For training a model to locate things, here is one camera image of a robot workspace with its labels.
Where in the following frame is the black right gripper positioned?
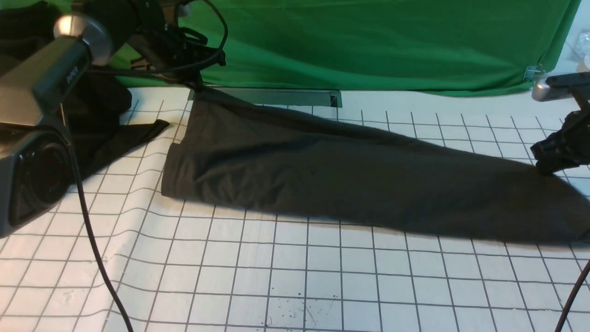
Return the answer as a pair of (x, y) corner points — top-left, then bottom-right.
(530, 109), (590, 176)

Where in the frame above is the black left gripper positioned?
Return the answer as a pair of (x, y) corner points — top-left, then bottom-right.
(127, 0), (227, 88)

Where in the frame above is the gray long-sleeved shirt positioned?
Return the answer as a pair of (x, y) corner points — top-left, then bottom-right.
(161, 89), (590, 244)

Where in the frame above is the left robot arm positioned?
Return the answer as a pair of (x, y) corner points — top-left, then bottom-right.
(1, 0), (229, 237)

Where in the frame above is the blue binder clip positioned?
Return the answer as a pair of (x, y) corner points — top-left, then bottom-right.
(522, 64), (546, 82)

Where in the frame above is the clear plastic bag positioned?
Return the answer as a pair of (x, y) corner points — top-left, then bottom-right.
(569, 29), (590, 62)

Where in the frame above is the pile of black clothes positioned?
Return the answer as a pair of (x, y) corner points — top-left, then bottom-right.
(0, 0), (169, 178)

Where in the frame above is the green backdrop cloth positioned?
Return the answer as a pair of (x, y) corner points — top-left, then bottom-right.
(46, 0), (581, 98)

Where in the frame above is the white grid table mat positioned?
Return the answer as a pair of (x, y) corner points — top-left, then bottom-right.
(0, 88), (589, 332)

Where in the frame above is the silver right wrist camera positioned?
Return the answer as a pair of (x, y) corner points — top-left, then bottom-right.
(531, 72), (590, 102)

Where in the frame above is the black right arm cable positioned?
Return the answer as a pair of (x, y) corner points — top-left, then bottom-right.
(553, 258), (590, 332)

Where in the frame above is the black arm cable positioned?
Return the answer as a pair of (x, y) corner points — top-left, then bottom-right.
(60, 0), (229, 332)
(553, 258), (590, 332)

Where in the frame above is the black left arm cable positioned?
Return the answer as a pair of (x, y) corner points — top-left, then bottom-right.
(60, 0), (229, 332)

